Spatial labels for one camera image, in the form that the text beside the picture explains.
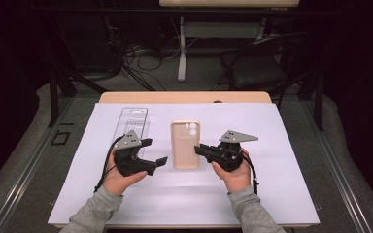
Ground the black metal stand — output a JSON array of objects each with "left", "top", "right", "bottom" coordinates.
[
  {"left": 297, "top": 67, "right": 325, "bottom": 132},
  {"left": 47, "top": 32, "right": 108, "bottom": 128}
]

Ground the left hand-held gripper cable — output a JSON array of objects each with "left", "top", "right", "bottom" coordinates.
[{"left": 93, "top": 135, "right": 125, "bottom": 193}]

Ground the right hand-held gripper cable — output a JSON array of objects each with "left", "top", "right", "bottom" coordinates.
[{"left": 242, "top": 151, "right": 260, "bottom": 196}]

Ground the aluminium floor rail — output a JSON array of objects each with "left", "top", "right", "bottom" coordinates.
[
  {"left": 0, "top": 96, "right": 74, "bottom": 233},
  {"left": 299, "top": 100, "right": 373, "bottom": 233}
]

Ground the person's right hand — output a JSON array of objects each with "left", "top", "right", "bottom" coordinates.
[{"left": 212, "top": 147, "right": 252, "bottom": 194}]

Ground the person's left hand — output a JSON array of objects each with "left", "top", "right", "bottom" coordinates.
[{"left": 101, "top": 150, "right": 149, "bottom": 197}]

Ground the black folding chair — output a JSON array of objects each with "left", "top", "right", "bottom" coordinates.
[{"left": 219, "top": 32, "right": 315, "bottom": 110}]

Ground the beige phone case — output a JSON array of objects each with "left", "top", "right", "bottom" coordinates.
[{"left": 170, "top": 119, "right": 202, "bottom": 170}]

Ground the white desk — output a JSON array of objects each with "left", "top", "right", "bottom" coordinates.
[{"left": 158, "top": 0, "right": 301, "bottom": 83}]

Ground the hand-held gripper cable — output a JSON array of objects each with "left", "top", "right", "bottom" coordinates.
[
  {"left": 242, "top": 151, "right": 260, "bottom": 196},
  {"left": 93, "top": 135, "right": 125, "bottom": 193}
]

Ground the bundle of black cables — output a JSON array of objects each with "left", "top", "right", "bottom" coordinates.
[{"left": 103, "top": 16, "right": 202, "bottom": 92}]

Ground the light wooden table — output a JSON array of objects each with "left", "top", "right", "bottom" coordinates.
[{"left": 53, "top": 90, "right": 321, "bottom": 230}]

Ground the white board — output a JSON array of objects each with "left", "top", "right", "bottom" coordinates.
[{"left": 48, "top": 102, "right": 321, "bottom": 226}]

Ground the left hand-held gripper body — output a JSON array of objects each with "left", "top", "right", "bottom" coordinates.
[{"left": 113, "top": 129, "right": 159, "bottom": 178}]

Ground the clear plastic bin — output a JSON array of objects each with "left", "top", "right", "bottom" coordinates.
[{"left": 110, "top": 107, "right": 151, "bottom": 159}]

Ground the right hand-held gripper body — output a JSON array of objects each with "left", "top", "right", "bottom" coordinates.
[{"left": 207, "top": 129, "right": 259, "bottom": 173}]

